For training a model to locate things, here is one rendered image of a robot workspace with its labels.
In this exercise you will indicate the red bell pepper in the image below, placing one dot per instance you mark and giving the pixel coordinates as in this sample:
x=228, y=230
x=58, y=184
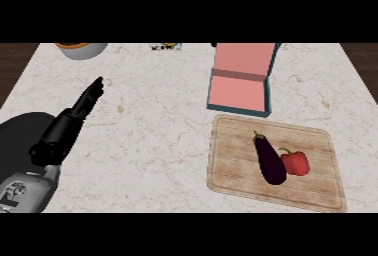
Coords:
x=297, y=163

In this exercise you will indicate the grey bowl with orange rim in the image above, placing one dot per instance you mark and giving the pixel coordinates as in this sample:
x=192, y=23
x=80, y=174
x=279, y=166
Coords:
x=83, y=50

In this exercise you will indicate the small printed carton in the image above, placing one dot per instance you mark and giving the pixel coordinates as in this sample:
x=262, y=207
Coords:
x=166, y=46

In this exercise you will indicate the wooden cutting board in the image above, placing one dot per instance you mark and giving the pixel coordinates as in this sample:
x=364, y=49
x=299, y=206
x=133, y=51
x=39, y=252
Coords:
x=245, y=166

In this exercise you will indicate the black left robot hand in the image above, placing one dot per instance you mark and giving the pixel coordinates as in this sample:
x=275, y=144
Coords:
x=64, y=130

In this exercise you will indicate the pink and teal box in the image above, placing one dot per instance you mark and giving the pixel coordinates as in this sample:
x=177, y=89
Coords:
x=241, y=80

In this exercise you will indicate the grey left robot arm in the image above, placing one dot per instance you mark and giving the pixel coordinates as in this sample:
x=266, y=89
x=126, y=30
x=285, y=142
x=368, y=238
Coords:
x=22, y=191

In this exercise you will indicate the purple eggplant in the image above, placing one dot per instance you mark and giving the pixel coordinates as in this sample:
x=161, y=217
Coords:
x=269, y=160

